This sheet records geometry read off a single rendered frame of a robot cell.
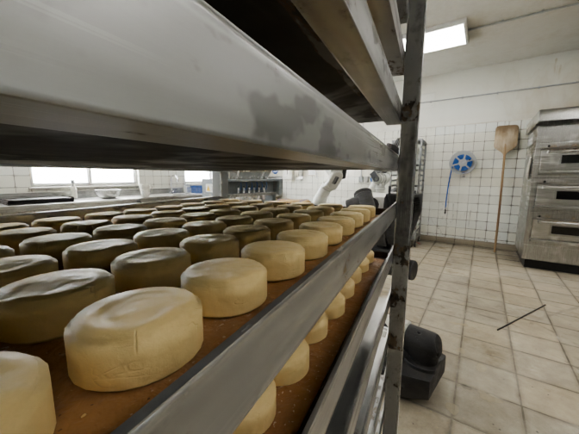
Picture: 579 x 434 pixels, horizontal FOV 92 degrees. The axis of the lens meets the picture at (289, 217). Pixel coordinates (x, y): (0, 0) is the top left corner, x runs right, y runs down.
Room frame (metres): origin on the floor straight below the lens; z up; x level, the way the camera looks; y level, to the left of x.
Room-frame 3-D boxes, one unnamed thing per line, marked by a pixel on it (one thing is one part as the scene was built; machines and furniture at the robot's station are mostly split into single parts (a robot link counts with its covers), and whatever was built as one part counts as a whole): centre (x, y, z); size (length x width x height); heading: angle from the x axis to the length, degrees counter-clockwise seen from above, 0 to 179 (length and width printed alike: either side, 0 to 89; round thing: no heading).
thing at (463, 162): (4.87, -2.97, 1.10); 0.41 x 0.17 x 1.10; 55
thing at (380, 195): (1.61, -0.58, 0.98); 0.34 x 0.30 x 0.36; 137
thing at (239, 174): (2.70, 0.44, 1.25); 0.56 x 0.29 x 0.14; 137
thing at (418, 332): (1.60, -0.59, 0.19); 0.64 x 0.52 x 0.33; 47
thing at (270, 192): (2.70, 0.44, 1.01); 0.72 x 0.33 x 0.34; 137
